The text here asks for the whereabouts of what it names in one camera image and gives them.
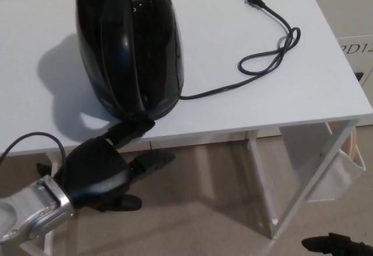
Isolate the beige hoop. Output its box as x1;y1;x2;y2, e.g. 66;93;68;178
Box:
348;130;358;159

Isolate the small black floor object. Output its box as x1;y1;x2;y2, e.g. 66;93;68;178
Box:
36;162;53;178

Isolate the white fabric side pocket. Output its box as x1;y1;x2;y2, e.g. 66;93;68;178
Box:
278;121;367;203

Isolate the white locker cabinet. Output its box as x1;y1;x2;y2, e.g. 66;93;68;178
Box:
0;0;373;149

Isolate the black power cord with plug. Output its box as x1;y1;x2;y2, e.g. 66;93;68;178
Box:
179;0;301;101

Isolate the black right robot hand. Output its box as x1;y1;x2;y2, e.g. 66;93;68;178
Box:
301;232;373;256

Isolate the white metal-frame table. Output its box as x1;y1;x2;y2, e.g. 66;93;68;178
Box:
0;0;371;256

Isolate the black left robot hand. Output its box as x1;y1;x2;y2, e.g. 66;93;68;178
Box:
54;115;177;212

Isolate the black electric kettle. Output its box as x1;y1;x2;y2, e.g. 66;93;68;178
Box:
75;0;185;121

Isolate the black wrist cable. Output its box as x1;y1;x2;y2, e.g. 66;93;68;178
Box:
0;132;66;169

